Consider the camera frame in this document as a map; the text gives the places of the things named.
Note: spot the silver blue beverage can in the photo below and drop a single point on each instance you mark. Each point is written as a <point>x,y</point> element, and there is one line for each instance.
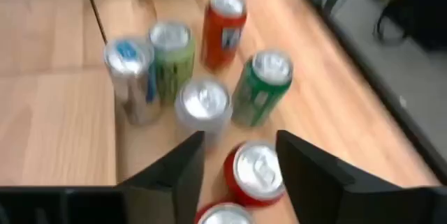
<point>134,88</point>

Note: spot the red beverage can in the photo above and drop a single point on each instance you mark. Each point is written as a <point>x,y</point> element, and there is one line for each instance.
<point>255,171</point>
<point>223,217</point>

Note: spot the light green Sanzo can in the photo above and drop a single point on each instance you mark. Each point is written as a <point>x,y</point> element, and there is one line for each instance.
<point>174,67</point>

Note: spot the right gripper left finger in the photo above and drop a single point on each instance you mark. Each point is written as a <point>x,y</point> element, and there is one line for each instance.
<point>167,192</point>

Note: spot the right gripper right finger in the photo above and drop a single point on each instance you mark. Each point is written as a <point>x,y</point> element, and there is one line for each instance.
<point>314,189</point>

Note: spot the silver white beverage can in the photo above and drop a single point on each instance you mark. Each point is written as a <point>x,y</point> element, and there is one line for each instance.
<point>204,102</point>

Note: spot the orange Fanta can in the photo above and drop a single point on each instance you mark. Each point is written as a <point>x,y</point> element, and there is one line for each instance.
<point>218,39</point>

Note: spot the dark green beverage can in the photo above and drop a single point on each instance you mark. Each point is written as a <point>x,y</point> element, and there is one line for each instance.
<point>256,95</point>

